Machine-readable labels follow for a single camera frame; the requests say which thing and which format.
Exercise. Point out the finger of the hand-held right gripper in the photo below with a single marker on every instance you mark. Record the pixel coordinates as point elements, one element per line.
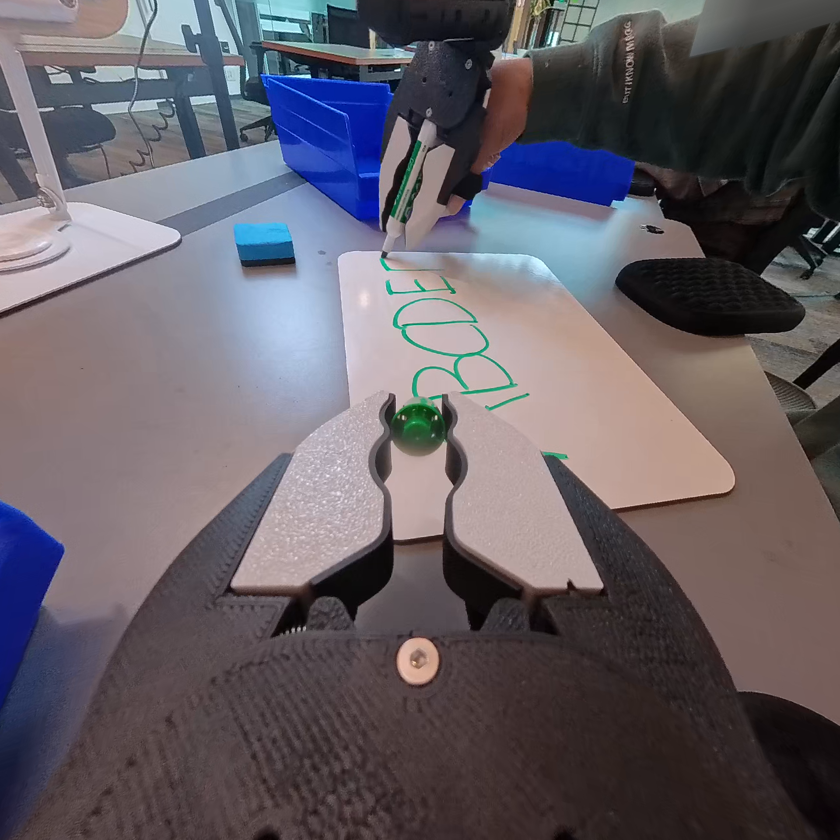
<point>392,170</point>
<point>436,190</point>

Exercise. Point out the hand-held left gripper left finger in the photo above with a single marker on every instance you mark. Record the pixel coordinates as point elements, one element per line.
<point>315,512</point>

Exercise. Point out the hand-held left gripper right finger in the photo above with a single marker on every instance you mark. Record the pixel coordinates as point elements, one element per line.
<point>518,518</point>

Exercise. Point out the green dry erase marker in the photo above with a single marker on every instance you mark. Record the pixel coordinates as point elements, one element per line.
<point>408,190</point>

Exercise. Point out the blue plastic bin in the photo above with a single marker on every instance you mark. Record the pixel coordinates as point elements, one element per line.
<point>315,138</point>
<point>23,577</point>
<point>558,170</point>

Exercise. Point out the green marker cap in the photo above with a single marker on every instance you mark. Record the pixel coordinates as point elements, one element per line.
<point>418,430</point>

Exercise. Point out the white whiteboard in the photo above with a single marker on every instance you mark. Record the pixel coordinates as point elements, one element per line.
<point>590,394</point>

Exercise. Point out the blue whiteboard eraser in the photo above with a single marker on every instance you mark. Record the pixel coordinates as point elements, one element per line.
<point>262,236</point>

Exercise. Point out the person's right forearm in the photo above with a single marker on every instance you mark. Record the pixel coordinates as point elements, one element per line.
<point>656,98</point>

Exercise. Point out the wooden background desk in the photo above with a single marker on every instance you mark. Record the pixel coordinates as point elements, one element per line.
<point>164,59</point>
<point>328,51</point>

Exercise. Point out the black metal pole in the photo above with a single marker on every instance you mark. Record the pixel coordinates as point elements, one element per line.
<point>210,85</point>

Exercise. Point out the black honeycomb pad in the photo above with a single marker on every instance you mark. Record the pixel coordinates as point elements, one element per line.
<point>709,295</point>

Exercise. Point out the grey mesh chair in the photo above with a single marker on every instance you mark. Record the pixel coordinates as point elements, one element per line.
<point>787,390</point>

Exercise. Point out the person's dark trousers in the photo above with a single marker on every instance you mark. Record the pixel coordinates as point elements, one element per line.
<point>735,216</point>

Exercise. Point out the black office chair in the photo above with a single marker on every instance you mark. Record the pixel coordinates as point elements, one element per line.
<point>85,128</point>

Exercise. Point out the black textured pad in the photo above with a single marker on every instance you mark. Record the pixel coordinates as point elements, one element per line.
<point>797,768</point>

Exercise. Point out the white stand with base plate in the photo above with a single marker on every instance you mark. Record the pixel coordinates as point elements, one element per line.
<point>124,236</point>

